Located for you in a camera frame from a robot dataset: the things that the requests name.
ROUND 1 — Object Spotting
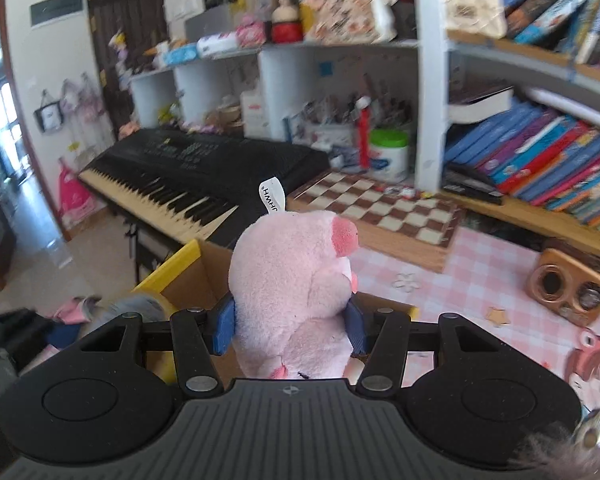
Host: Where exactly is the dark wooden door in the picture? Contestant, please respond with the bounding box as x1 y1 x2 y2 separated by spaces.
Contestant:
82 0 172 137

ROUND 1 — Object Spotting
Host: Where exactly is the red white doll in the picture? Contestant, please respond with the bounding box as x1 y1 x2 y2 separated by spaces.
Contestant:
270 0 304 44

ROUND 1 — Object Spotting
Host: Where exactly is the white and wooden bookshelf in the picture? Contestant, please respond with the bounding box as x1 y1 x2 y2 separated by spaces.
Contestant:
412 0 600 266

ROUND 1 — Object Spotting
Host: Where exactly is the cartoon girl desk mat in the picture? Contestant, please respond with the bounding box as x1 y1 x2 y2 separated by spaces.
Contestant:
562 327 600 413

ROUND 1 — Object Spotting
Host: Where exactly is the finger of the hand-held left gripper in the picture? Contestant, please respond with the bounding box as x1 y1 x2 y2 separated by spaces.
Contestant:
44 322 87 350

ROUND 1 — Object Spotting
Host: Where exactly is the wooden chessboard box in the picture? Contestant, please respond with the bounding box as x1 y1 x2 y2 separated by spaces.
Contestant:
286 170 466 273

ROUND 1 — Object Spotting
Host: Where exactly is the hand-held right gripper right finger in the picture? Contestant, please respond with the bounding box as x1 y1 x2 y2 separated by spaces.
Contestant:
343 295 486 396

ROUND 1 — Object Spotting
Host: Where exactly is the black electronic keyboard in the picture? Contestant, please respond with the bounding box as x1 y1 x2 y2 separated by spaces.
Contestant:
77 127 331 252

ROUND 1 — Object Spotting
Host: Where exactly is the white cubby shelf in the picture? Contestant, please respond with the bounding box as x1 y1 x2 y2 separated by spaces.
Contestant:
130 40 422 191

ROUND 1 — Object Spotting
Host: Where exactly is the row of thick paperback books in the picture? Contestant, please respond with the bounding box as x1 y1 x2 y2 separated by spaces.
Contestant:
500 0 600 67

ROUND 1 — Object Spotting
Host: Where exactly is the pink pig plush toy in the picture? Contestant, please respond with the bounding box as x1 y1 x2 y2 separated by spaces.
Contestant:
228 176 361 381

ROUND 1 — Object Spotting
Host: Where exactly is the white paper bag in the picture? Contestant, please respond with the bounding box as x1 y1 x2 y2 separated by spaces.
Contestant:
240 87 271 139

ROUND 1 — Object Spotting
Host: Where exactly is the white jar green lid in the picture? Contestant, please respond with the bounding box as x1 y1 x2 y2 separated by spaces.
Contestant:
367 129 411 184

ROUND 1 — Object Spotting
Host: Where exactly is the black keyboard stand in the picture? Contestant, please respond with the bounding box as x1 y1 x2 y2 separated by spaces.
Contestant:
122 210 181 283

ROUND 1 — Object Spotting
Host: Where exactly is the white tissue box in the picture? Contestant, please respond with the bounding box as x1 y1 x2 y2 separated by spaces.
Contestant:
197 32 241 59

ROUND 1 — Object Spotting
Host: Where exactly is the black white hanging bag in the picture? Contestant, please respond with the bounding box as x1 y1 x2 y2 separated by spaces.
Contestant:
32 89 64 134

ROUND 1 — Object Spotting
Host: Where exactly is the pink bag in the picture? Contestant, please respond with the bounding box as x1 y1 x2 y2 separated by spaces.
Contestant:
56 157 99 232

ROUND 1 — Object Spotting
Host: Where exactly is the brown retro radio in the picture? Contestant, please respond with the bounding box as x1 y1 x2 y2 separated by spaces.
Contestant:
525 249 600 329

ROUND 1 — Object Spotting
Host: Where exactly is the row of thin colourful books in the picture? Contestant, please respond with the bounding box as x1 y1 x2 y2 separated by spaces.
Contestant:
442 102 600 236

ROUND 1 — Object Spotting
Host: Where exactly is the white quilted handbag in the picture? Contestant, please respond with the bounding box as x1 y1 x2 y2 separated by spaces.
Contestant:
440 0 509 43

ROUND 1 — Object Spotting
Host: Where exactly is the white rolled tube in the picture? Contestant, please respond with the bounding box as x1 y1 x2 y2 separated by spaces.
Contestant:
525 86 600 132

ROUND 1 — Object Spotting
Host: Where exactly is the pink checkered tablecloth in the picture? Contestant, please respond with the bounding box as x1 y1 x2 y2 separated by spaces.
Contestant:
345 225 600 411

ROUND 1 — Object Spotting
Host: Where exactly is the red tassel pendant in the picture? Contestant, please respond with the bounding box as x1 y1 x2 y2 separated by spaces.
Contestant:
355 96 374 169

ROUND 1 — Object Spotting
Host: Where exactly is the yellow cardboard box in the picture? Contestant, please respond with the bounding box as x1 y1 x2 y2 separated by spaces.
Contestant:
132 239 421 386

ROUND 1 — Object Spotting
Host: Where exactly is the pink printed box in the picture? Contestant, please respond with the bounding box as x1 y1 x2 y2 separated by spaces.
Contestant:
237 16 269 49

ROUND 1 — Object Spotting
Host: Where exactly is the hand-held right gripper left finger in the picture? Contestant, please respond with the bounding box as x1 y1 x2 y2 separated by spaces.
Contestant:
77 294 237 395

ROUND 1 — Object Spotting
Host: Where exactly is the grey fluffy keychain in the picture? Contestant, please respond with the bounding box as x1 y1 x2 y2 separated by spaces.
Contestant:
510 405 600 480

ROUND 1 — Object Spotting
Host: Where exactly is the blue tissue pack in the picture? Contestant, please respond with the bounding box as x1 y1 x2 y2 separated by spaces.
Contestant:
164 42 199 67

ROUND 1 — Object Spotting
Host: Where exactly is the white pen holder with pens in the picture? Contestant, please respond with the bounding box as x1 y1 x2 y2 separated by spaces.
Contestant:
300 95 362 152

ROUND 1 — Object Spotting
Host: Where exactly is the grey box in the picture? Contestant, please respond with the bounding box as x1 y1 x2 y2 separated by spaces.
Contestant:
185 6 232 44

